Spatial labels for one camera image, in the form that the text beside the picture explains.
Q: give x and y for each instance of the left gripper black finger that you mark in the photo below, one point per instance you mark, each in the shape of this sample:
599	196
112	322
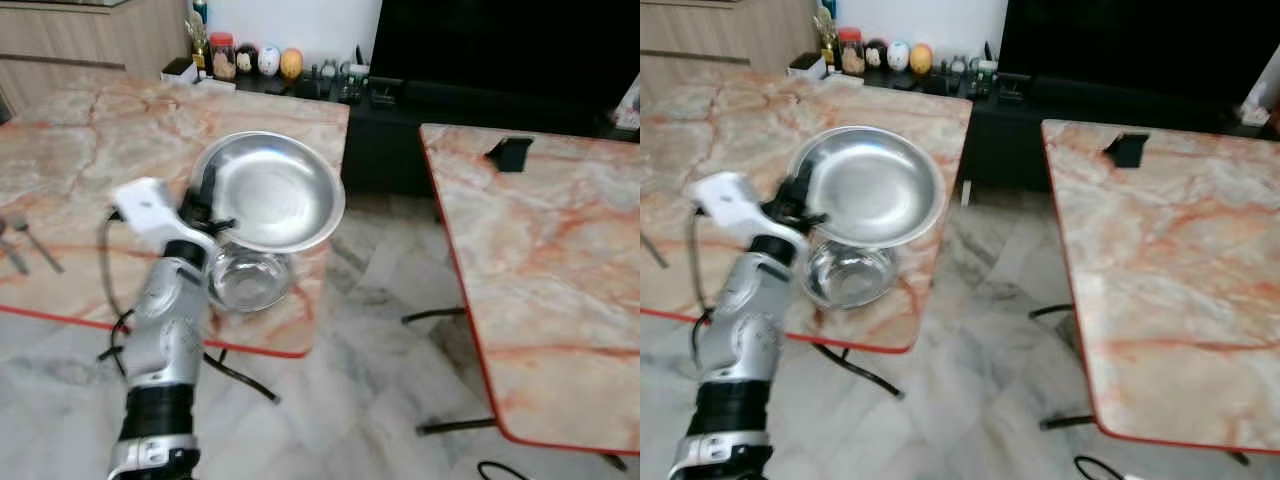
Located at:
225	225
812	217

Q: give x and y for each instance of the round stainless steel plate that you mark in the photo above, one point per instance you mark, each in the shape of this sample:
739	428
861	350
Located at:
275	190
875	185

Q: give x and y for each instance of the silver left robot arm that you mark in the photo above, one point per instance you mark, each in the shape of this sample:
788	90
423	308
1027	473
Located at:
740	335
165	340

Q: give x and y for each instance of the small white box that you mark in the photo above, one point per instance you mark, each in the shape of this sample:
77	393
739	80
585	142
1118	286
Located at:
806	66
180	70

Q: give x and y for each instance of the red-lidded snack jar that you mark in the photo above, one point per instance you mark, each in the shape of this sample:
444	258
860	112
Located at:
223	58
851	54

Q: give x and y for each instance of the black metal table leg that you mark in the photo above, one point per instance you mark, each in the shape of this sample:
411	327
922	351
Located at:
245	378
860	372

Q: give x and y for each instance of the dark egg figurine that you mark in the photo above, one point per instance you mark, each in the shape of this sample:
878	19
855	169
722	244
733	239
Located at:
247	60
876	56

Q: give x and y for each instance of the golden trophy ornament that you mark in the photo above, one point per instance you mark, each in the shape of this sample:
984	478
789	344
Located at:
199	45
826	40

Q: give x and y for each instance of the white egg figurine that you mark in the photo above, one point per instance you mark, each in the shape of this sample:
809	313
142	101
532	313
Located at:
898	56
269	61

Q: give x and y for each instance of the orange egg figurine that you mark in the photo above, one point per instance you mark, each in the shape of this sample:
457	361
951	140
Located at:
291	64
921	59

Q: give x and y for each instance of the light wooden cabinet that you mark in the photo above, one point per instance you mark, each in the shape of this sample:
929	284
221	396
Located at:
720	35
80	40

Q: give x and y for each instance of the silver metal spoon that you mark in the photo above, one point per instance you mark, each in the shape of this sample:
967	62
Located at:
12	250

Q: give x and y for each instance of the small green-white bottle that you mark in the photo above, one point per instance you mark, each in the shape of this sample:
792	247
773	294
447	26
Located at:
356	82
985	78

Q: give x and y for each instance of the black television screen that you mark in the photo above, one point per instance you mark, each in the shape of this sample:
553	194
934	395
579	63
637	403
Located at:
500	50
1140	45

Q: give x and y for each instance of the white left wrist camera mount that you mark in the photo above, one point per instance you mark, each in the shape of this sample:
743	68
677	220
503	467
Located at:
730	200
150	205

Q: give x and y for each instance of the black metal table frame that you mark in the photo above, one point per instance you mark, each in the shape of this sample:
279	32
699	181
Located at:
1065	421
455	426

